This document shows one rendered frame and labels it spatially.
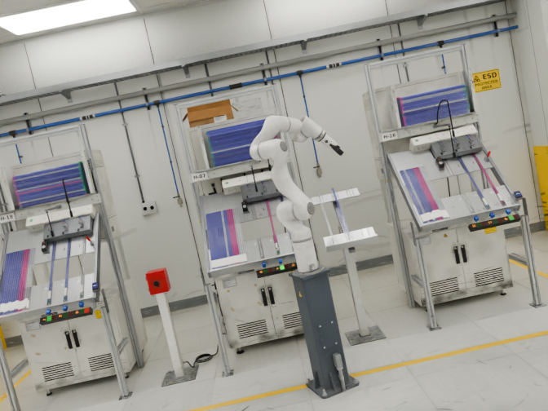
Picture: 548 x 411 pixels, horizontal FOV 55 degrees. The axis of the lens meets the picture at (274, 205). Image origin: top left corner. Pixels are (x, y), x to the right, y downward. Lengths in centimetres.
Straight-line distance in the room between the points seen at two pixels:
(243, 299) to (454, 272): 157
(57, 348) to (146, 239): 176
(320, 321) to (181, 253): 276
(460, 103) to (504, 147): 188
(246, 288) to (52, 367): 153
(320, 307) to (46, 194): 221
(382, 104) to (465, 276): 144
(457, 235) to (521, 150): 219
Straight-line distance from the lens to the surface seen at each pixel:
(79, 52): 576
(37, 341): 429
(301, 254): 299
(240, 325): 396
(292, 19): 559
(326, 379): 318
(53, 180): 416
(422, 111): 411
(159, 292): 375
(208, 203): 394
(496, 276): 427
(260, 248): 359
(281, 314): 394
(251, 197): 382
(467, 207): 382
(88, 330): 415
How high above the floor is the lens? 143
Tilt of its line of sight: 6 degrees down
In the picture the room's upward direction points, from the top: 12 degrees counter-clockwise
